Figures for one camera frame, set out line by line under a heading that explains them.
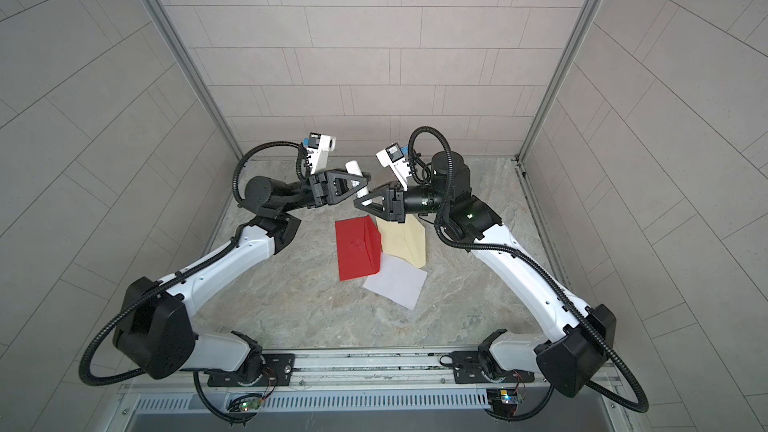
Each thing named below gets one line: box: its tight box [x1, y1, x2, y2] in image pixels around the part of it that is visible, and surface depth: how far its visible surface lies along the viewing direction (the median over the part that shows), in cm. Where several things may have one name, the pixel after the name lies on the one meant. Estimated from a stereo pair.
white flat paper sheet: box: [363, 252, 428, 310], surface depth 88 cm
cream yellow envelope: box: [376, 214, 426, 268], surface depth 94 cm
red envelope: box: [335, 215, 382, 282], surface depth 94 cm
